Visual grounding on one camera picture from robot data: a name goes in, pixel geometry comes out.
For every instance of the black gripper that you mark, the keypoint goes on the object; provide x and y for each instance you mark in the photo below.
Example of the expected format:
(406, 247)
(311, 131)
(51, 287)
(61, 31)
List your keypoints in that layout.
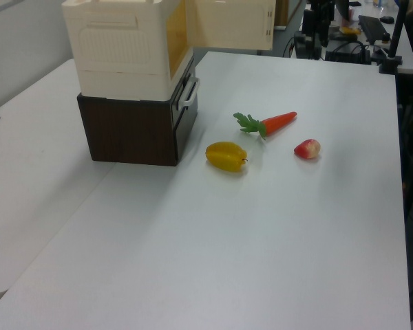
(321, 8)

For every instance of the cream cabinet door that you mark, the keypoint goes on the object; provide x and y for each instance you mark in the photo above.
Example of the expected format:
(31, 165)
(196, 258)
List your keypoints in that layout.
(232, 24)

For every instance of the brown wooden background cabinet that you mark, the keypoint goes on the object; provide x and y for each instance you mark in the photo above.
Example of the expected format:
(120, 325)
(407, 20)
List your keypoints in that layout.
(281, 12)

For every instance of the cream plastic cabinet body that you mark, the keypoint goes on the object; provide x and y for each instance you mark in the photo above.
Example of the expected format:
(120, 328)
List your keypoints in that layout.
(120, 51)

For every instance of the black control box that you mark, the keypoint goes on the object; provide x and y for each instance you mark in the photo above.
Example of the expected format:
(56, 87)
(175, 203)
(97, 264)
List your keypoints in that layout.
(308, 46)

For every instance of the yellow object on desk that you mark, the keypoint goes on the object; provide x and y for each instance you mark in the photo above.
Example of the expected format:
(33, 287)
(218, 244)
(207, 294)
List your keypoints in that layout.
(349, 31)

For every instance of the flat black electronics box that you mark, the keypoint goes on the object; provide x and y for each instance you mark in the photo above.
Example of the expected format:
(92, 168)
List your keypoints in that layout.
(347, 53)

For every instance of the black keyboard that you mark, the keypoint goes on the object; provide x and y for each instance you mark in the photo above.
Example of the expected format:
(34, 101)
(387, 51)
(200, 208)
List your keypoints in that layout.
(373, 29)

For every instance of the black computer mouse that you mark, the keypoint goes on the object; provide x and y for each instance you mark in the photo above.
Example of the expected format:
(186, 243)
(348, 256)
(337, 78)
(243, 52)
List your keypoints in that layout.
(387, 19)

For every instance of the black table clamp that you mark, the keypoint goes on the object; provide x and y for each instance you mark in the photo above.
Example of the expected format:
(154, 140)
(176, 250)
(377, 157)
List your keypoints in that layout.
(390, 65)

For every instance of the orange toy carrot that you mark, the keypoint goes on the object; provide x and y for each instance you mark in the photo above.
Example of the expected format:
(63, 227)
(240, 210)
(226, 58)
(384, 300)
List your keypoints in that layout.
(273, 123)

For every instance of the red toy rose apple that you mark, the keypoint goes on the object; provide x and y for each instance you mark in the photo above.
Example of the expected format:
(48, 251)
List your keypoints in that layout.
(308, 148)

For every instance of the yellow toy starfruit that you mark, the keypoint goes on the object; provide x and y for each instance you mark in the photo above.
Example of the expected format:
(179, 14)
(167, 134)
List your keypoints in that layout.
(225, 156)

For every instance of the dark brown wooden drawer box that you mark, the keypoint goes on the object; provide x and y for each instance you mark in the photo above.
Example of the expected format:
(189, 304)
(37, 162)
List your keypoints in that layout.
(130, 132)

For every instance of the black camera pole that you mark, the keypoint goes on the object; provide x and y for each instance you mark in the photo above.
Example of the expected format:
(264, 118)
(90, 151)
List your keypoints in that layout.
(397, 27)

